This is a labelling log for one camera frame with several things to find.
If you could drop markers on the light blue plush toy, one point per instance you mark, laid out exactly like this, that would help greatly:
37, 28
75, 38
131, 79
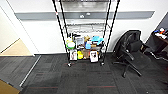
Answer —
97, 39

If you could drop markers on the black office chair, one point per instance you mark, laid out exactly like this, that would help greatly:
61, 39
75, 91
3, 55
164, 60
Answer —
131, 50

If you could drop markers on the small blue box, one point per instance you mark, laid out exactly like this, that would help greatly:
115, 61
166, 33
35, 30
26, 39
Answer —
88, 45

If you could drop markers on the white door frame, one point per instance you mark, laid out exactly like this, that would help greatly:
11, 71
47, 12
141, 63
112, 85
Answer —
26, 41

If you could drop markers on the long grey wall band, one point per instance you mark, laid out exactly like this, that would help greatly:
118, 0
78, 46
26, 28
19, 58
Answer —
36, 15

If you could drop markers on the white box with dark picture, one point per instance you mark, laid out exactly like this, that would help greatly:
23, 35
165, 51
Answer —
73, 55

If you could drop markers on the yellow green ball toy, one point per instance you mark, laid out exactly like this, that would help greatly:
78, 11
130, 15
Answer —
70, 44

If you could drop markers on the white wall outlet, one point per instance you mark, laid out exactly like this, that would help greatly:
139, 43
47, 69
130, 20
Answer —
81, 16
88, 14

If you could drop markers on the brown cardboard package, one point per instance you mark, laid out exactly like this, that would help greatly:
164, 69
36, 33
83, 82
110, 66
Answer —
86, 54

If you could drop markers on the small black item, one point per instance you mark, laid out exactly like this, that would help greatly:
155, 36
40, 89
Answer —
75, 35

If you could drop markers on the small brown box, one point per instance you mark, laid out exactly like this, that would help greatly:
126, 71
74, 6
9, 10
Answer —
94, 46

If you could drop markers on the white bag with dark print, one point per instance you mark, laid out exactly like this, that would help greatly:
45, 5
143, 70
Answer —
94, 56

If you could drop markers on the small yellow toy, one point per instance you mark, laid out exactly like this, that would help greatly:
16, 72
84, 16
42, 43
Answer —
80, 55

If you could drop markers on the dark desk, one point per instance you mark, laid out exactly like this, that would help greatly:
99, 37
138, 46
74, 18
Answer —
160, 41

